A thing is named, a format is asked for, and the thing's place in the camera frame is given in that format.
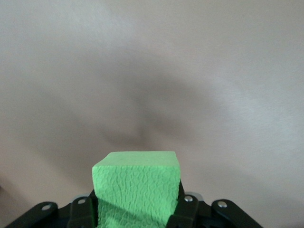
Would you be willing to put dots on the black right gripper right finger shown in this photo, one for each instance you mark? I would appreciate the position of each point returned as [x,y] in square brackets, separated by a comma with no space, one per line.
[187,211]

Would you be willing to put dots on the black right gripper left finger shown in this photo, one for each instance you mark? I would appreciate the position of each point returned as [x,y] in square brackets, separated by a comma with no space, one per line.
[78,213]

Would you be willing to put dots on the green foam cube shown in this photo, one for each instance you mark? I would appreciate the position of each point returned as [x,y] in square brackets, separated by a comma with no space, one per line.
[135,185]

